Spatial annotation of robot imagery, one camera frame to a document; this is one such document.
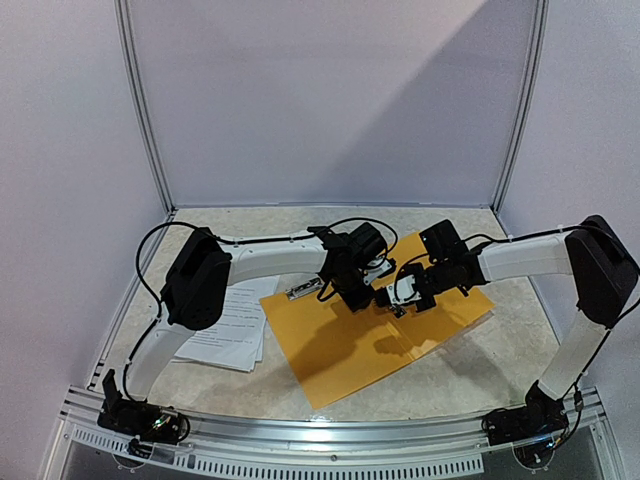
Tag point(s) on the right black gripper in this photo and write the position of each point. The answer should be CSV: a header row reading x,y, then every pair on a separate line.
x,y
422,293

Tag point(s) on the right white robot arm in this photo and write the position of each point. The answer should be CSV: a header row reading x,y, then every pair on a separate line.
x,y
589,255

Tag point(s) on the left aluminium frame post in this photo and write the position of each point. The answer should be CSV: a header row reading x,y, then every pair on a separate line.
x,y
124,20

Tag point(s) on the orange file folder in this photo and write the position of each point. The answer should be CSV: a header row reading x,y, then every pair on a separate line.
x,y
334,352

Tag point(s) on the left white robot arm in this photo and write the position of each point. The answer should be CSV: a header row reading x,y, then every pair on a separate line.
x,y
192,298

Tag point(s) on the chrome side folder clip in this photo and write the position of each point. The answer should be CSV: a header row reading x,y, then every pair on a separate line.
x,y
304,289

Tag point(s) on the aluminium frame post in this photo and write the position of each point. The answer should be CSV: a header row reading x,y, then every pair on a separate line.
x,y
524,100
124,20

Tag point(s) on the right aluminium frame post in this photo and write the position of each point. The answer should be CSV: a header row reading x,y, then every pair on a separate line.
x,y
524,100

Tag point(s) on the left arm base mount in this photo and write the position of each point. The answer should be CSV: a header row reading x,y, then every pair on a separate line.
x,y
148,422

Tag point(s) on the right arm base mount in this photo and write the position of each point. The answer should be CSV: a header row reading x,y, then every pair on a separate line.
x,y
539,417

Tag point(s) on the chrome folder spring clip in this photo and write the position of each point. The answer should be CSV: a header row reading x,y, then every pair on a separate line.
x,y
398,310

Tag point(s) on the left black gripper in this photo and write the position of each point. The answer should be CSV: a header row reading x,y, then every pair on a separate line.
x,y
357,304

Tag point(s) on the stack of printed papers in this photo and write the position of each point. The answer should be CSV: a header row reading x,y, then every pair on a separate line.
x,y
236,341

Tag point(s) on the aluminium front rail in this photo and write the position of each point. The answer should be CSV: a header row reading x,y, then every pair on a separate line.
x,y
225,447

